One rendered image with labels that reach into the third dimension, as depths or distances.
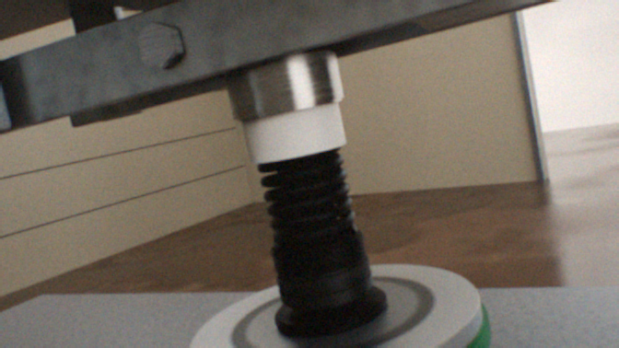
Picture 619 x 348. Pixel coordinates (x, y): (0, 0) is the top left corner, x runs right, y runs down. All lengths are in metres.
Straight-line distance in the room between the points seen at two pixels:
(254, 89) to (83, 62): 0.12
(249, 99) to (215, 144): 6.69
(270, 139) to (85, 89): 0.13
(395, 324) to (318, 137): 0.13
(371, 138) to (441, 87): 0.98
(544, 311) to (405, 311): 0.16
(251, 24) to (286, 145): 0.08
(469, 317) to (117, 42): 0.29
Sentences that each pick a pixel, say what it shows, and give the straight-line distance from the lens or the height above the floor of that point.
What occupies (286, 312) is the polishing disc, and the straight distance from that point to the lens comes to 0.43.
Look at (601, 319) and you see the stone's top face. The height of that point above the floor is 0.84.
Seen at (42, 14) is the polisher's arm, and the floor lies 1.18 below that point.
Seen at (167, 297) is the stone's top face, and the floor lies 0.84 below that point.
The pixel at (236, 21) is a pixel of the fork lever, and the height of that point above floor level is 1.11.
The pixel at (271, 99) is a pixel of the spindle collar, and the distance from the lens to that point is 0.37.
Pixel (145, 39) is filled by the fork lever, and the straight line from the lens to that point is 0.37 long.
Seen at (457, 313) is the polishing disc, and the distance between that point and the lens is 0.39.
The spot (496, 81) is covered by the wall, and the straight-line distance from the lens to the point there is 5.46.
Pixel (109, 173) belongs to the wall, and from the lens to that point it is 6.16.
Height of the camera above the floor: 1.05
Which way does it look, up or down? 6 degrees down
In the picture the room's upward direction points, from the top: 12 degrees counter-clockwise
